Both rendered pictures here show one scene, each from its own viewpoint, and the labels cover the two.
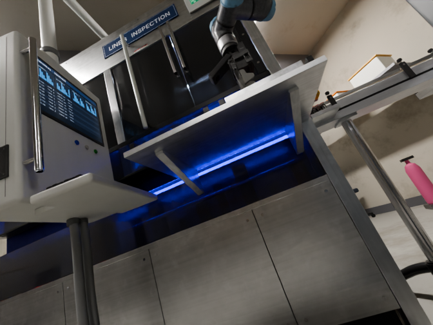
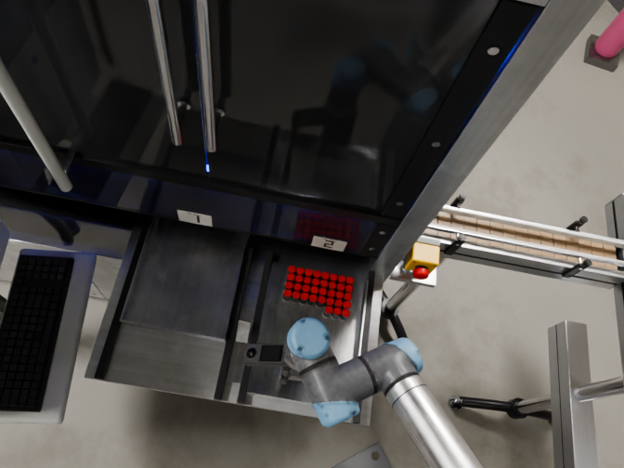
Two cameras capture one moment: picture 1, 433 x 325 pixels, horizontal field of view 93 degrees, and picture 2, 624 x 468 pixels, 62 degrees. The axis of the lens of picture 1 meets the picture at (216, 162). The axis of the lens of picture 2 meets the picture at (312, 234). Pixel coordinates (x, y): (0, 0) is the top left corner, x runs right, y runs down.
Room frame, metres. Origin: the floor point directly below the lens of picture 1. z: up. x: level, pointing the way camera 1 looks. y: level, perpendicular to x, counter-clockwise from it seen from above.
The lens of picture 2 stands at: (0.41, -0.07, 2.22)
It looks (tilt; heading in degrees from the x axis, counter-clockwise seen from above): 64 degrees down; 342
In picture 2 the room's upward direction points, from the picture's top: 18 degrees clockwise
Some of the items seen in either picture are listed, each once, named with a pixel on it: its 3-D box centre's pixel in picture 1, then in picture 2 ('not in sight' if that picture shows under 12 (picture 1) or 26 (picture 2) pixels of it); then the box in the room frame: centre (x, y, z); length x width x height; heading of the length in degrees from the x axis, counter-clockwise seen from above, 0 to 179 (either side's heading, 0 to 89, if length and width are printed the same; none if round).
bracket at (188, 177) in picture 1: (183, 176); not in sight; (0.83, 0.15, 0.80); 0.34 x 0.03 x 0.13; 170
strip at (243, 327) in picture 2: not in sight; (239, 351); (0.68, -0.08, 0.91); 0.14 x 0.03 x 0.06; 170
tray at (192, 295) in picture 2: not in sight; (189, 268); (0.90, 0.06, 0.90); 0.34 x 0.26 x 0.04; 170
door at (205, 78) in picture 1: (213, 51); (328, 114); (0.95, -0.21, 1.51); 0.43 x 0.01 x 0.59; 80
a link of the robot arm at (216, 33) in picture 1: (221, 32); (307, 344); (0.62, -0.20, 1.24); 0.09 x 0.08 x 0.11; 23
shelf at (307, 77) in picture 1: (231, 137); (248, 308); (0.80, -0.10, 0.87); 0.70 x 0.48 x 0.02; 80
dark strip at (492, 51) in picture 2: (249, 47); (417, 174); (0.91, -0.40, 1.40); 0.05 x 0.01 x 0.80; 80
